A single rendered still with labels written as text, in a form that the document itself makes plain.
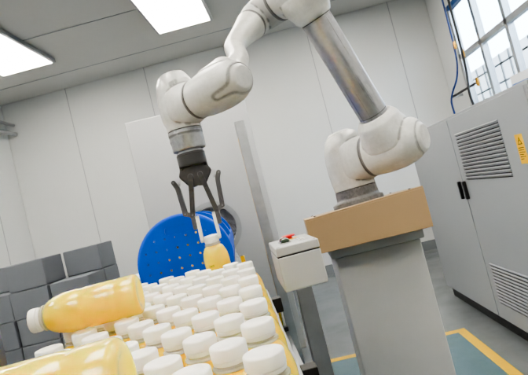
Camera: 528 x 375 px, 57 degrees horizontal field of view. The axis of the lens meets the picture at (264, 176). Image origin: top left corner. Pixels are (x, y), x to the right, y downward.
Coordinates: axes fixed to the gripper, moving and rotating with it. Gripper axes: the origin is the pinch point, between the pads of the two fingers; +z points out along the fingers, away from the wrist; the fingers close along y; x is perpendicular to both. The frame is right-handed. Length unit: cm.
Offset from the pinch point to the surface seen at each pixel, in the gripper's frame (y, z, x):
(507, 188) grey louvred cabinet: -151, 22, -122
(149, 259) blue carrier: 19.9, 5.4, -17.9
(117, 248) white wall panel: 161, 12, -558
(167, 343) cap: 4, 11, 66
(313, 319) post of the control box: -19.6, 27.0, 10.5
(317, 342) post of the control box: -19.3, 32.5, 10.5
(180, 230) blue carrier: 9.3, -0.6, -18.3
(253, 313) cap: -7, 11, 61
